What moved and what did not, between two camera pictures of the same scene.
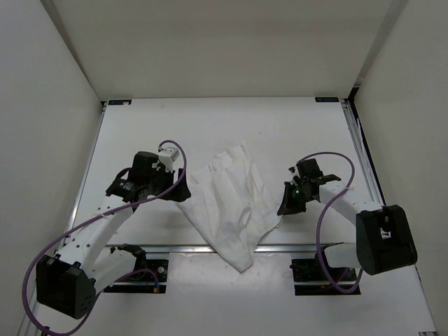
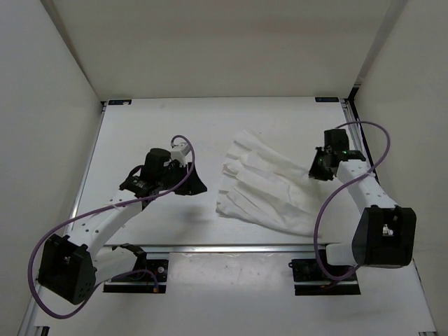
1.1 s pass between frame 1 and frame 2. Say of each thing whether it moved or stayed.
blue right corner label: stayed
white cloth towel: moved
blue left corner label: stayed
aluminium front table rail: stayed
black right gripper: moved
